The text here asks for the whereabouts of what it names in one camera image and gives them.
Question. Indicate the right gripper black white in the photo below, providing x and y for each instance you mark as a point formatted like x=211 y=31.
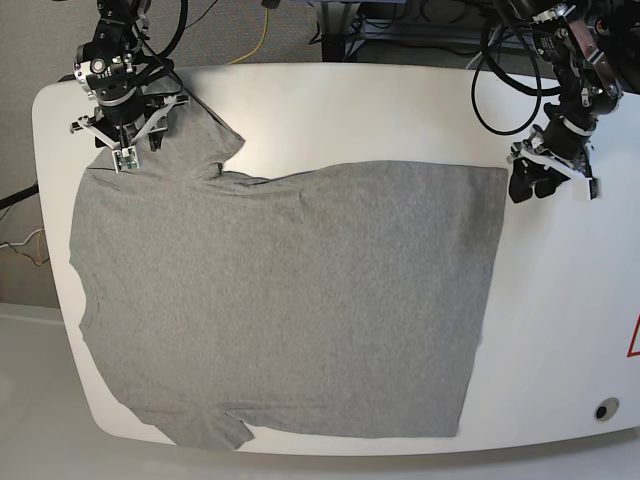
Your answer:
x=140 y=118

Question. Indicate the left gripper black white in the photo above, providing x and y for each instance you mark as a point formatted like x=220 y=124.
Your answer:
x=548 y=158

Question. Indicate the grey T-shirt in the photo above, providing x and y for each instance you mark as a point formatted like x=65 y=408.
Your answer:
x=346 y=301

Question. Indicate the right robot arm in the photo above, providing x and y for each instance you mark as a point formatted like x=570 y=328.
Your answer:
x=134 y=87

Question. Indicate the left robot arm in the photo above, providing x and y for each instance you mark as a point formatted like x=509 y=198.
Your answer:
x=575 y=85

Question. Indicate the red triangle sticker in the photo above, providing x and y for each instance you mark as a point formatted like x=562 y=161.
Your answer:
x=634 y=348

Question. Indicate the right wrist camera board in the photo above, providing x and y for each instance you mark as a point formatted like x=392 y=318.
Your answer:
x=125 y=159

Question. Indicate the aluminium frame rail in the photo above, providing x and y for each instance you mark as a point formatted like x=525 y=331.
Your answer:
x=426 y=33

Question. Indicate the black table leg post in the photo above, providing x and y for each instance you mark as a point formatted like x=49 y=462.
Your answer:
x=333 y=47

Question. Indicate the table cable grommet hole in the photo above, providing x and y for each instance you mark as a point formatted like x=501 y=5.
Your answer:
x=606 y=409

